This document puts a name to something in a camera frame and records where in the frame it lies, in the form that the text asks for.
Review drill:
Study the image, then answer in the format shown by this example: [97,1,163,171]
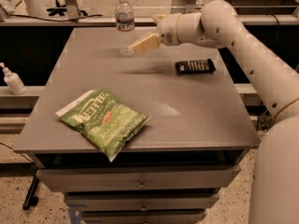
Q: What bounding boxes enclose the clear plastic water bottle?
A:
[115,0,135,57]

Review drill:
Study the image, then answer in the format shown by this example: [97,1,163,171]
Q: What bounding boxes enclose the grey drawer cabinet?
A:
[15,28,260,224]

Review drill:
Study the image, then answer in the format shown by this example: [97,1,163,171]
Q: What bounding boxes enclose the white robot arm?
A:
[129,0,299,224]

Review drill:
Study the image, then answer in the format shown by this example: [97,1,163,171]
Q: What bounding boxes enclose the white pump dispenser bottle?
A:
[0,63,26,95]

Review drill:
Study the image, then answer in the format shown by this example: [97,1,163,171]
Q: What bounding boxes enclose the green kettle chips bag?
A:
[56,88,150,162]

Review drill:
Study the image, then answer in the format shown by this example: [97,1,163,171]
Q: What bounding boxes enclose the black cable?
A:
[10,13,104,23]

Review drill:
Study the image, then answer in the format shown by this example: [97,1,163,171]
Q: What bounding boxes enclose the dark chocolate bar wrapper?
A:
[175,59,216,74]

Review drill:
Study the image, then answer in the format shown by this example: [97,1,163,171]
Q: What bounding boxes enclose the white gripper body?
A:
[156,13,180,46]

